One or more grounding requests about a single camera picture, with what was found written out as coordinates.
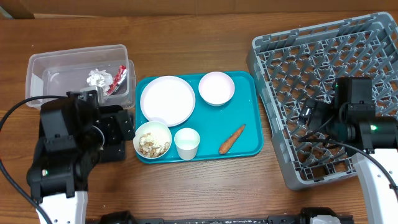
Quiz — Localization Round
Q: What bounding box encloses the large white napkin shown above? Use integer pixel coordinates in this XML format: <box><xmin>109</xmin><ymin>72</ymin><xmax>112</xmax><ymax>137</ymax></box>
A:
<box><xmin>86</xmin><ymin>68</ymin><xmax>113</xmax><ymax>93</ymax></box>

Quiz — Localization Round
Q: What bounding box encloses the red snack wrapper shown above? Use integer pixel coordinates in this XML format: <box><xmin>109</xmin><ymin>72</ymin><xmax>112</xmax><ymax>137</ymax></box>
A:
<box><xmin>106</xmin><ymin>65</ymin><xmax>127</xmax><ymax>95</ymax></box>

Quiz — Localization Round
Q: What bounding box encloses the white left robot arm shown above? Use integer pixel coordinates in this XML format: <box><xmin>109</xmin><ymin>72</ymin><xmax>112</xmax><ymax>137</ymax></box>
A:
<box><xmin>27</xmin><ymin>90</ymin><xmax>134</xmax><ymax>223</ymax></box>

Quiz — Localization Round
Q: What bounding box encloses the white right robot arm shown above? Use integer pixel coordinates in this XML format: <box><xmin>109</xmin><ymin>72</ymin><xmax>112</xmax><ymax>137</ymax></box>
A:
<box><xmin>298</xmin><ymin>77</ymin><xmax>397</xmax><ymax>223</ymax></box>

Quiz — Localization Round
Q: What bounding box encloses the grey dishwasher rack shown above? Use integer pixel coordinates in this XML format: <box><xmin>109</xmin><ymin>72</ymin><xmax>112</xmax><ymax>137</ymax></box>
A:
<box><xmin>246</xmin><ymin>12</ymin><xmax>397</xmax><ymax>190</ymax></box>

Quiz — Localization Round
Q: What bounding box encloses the black tray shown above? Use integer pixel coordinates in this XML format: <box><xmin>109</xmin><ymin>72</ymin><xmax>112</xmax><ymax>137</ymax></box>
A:
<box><xmin>97</xmin><ymin>105</ymin><xmax>126</xmax><ymax>163</ymax></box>

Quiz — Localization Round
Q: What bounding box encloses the clear plastic bin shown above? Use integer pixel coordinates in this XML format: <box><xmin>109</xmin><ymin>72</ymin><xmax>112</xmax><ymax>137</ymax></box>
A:
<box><xmin>25</xmin><ymin>44</ymin><xmax>136</xmax><ymax>108</ymax></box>

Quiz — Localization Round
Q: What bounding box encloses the bowl of food scraps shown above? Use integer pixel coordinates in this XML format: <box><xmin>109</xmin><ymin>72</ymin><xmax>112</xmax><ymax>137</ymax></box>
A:
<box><xmin>133</xmin><ymin>121</ymin><xmax>172</xmax><ymax>159</ymax></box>

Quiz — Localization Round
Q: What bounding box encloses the large pink plate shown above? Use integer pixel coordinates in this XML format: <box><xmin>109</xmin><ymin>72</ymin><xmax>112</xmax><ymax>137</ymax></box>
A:
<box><xmin>140</xmin><ymin>76</ymin><xmax>196</xmax><ymax>127</ymax></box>

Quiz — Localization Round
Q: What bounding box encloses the orange carrot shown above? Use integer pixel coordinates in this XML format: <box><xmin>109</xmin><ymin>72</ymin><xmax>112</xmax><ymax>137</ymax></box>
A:
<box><xmin>219</xmin><ymin>124</ymin><xmax>246</xmax><ymax>154</ymax></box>

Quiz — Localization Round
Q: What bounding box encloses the pink bowl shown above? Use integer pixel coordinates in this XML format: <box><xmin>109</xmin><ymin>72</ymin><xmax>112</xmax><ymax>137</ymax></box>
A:
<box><xmin>198</xmin><ymin>72</ymin><xmax>235</xmax><ymax>106</ymax></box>

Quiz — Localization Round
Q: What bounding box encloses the white paper cup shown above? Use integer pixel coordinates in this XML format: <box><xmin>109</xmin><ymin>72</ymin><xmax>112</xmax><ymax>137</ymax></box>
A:
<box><xmin>174</xmin><ymin>128</ymin><xmax>200</xmax><ymax>161</ymax></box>

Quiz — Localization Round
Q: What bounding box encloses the teal plastic tray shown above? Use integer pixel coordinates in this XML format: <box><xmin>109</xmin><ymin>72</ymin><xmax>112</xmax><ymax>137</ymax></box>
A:
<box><xmin>134</xmin><ymin>70</ymin><xmax>264</xmax><ymax>164</ymax></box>

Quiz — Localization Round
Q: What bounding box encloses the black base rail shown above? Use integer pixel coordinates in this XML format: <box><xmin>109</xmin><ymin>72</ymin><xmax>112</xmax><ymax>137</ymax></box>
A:
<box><xmin>86</xmin><ymin>207</ymin><xmax>354</xmax><ymax>224</ymax></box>

